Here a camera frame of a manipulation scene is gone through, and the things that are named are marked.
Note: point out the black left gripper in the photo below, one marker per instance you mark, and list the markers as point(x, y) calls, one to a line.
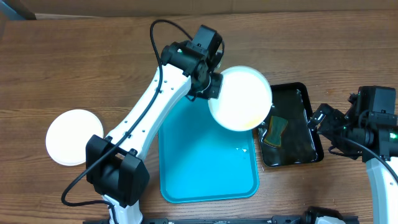
point(214, 93)

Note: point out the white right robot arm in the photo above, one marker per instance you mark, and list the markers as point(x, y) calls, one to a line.
point(372, 137)

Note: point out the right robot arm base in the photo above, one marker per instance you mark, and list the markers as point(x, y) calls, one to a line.
point(320, 215)

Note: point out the yellow green sponge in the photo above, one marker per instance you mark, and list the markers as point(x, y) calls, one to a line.
point(273, 136)

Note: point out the teal plastic tray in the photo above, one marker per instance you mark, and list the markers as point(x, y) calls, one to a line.
point(199, 160)

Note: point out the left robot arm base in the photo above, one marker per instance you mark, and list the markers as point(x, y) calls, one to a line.
point(121, 176)

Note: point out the black water tray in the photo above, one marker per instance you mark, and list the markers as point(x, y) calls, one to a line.
point(300, 145)

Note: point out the white plate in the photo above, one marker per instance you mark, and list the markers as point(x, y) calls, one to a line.
point(244, 101)

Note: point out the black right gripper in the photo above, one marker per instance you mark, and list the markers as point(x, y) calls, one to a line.
point(333, 119)

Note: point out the black front rail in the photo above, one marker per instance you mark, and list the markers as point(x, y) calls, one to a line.
point(277, 219)

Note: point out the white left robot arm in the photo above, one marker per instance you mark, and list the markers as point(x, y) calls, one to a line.
point(185, 68)

